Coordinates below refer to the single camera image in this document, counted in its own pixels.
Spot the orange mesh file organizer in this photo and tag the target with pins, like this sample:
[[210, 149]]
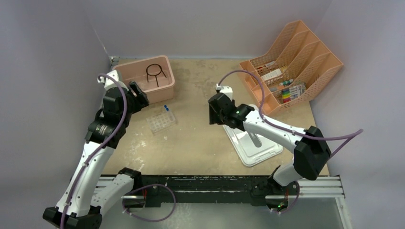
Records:
[[296, 56]]

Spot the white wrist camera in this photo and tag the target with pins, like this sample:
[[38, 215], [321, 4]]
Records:
[[227, 90], [113, 79]]

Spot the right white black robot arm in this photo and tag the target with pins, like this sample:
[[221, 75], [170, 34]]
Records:
[[310, 152]]

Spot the set of coloured markers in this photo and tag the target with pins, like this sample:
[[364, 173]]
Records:
[[292, 93]]

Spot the clear well plate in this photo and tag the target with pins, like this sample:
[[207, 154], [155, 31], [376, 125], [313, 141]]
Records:
[[161, 121]]

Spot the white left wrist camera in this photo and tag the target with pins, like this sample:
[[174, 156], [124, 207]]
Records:
[[113, 79]]

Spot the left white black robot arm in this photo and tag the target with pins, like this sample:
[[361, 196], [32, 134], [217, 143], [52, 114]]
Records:
[[81, 207]]

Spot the white plastic bin lid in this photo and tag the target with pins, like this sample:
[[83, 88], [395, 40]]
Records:
[[249, 154]]

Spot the pink plastic bin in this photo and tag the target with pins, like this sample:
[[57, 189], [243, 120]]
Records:
[[153, 75]]

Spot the aluminium rail frame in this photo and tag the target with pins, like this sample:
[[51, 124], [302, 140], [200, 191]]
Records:
[[255, 190]]

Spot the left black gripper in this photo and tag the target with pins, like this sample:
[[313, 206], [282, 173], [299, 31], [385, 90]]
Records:
[[139, 99]]

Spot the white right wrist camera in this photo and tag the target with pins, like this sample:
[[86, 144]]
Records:
[[227, 90]]

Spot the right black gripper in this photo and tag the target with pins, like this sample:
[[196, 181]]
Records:
[[214, 118]]

